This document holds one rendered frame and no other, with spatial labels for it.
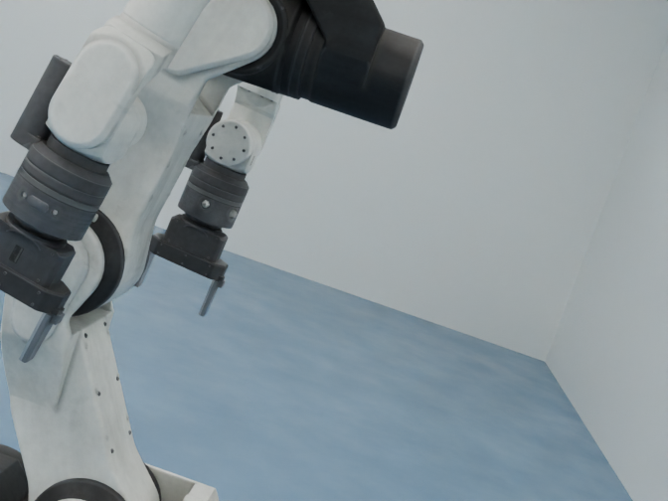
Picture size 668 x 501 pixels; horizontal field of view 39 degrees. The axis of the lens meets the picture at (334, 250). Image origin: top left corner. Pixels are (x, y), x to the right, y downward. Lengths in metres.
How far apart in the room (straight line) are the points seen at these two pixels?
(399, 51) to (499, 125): 4.00
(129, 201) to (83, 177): 0.21
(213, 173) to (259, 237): 3.80
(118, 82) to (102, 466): 0.52
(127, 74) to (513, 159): 4.28
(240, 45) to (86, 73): 0.23
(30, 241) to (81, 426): 0.32
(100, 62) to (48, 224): 0.17
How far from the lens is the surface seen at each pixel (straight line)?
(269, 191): 5.14
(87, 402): 1.22
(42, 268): 0.99
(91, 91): 0.93
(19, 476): 1.58
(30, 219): 0.97
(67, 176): 0.96
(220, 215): 1.39
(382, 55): 1.12
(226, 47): 1.10
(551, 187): 5.15
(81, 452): 1.24
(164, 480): 1.37
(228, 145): 1.35
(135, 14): 0.96
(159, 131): 1.14
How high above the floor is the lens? 0.87
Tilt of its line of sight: 8 degrees down
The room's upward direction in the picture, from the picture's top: 19 degrees clockwise
